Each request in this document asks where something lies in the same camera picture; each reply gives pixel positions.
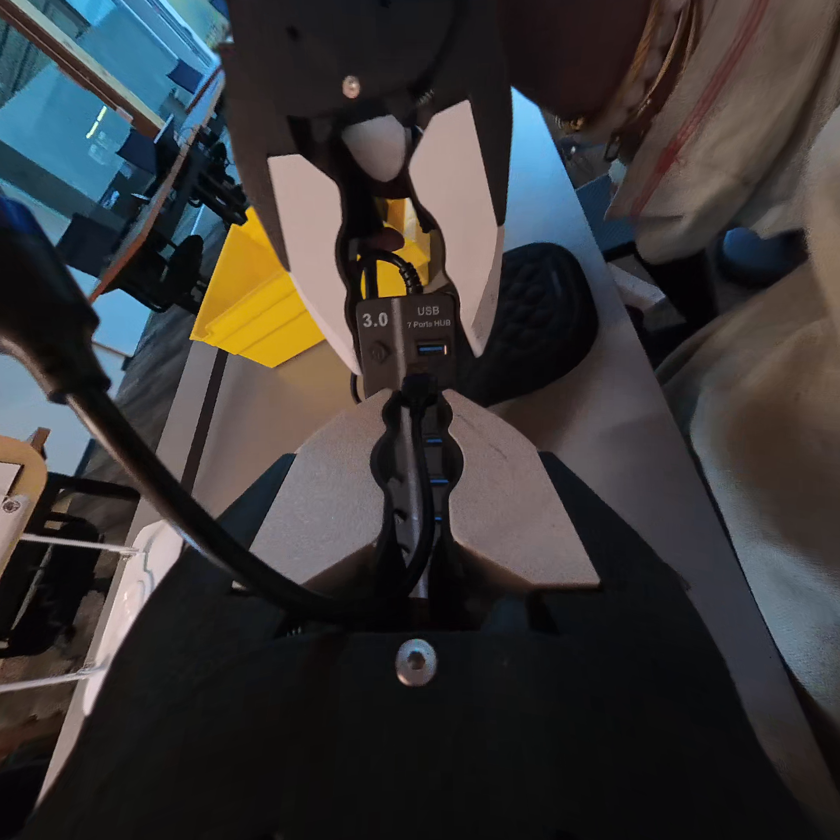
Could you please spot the person's right forearm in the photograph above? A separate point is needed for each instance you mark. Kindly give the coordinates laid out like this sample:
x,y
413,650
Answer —
x,y
571,52

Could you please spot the thin white rod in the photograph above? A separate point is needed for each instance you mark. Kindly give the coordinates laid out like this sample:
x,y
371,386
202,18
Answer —
x,y
46,679
79,544

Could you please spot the black office chair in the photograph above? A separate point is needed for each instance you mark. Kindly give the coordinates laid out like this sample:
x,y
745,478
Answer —
x,y
170,269

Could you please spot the black metal stand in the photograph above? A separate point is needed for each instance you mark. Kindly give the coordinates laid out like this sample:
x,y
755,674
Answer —
x,y
65,577

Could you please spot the person's beige clothing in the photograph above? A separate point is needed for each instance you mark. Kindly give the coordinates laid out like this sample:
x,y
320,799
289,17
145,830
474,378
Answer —
x,y
754,394

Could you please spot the white flat device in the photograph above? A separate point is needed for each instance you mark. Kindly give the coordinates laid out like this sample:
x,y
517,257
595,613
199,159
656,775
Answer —
x,y
131,590

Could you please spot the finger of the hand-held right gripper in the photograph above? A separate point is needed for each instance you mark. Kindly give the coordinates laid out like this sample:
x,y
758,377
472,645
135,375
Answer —
x,y
308,223
466,197

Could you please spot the yellow plastic bin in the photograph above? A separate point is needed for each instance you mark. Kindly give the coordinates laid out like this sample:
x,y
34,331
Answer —
x,y
249,295

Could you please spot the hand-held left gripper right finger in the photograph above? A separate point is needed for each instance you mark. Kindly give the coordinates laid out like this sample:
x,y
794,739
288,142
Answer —
x,y
518,512

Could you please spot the pale wooden stand piece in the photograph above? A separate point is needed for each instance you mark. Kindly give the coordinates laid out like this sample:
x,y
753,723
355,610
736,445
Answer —
x,y
19,459

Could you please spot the wooden-edged desk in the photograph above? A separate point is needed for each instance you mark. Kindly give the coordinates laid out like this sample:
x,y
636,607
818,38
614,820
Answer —
x,y
154,197

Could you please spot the black usb hub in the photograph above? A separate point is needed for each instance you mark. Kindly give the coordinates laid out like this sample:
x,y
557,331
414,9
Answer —
x,y
394,341

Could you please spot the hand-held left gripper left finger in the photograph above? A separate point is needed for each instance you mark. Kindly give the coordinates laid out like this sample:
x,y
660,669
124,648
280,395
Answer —
x,y
328,499

